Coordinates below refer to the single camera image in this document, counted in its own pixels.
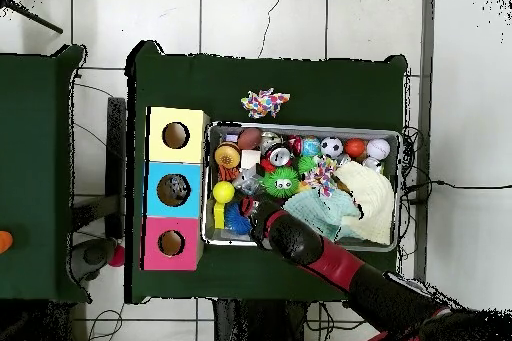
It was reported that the teal knitted cloth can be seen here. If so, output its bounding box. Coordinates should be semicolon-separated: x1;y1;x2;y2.
282;187;363;242

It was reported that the polka dot cloth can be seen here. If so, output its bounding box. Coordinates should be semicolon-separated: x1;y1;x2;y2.
240;87;291;119
301;154;338;198

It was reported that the cream knitted cloth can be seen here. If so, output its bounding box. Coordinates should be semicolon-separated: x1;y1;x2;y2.
333;159;396;246

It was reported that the wooden box with three holes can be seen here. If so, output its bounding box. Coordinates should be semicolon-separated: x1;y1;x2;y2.
139;106;211;272

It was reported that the shallow clear mesh bin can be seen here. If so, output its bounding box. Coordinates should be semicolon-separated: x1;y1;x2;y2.
201;120;403;253

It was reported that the small blue spiky ball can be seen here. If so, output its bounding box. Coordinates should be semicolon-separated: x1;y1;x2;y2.
224;202;253;236

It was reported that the small green spiky ball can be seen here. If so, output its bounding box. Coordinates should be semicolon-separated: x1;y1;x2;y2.
261;165;301;199

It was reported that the wooden burger toy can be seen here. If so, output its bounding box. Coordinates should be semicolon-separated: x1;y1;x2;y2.
213;141;242;169

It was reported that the brown toy football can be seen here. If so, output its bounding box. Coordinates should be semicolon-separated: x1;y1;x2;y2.
237;127;263;151

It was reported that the black and white soccer ball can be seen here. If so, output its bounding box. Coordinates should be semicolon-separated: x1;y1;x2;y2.
320;136;344;159

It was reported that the smooth orange ball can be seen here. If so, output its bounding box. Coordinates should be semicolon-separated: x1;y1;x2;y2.
344;137;368;159

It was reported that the dark green table cloth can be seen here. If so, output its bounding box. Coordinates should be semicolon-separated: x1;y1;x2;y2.
0;44;91;303
124;39;409;310

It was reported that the red ball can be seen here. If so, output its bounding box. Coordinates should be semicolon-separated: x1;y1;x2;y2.
106;244;126;268

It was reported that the white baseball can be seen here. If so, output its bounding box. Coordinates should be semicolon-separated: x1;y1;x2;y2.
366;137;392;161

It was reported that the black upright panel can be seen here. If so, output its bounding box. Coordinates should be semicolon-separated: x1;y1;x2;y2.
105;96;127;240

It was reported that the grey rounded object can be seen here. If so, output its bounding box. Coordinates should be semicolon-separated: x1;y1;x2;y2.
69;237;118;283

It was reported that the orange round object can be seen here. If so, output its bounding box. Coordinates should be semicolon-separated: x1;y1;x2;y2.
0;230;14;255

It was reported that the black rod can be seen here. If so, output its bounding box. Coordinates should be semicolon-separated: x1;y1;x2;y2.
0;0;64;35

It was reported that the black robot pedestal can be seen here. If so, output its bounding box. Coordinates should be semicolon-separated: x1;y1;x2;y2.
213;298;309;341

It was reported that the black cable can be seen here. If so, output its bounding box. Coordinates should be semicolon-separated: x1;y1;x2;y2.
405;179;512;194

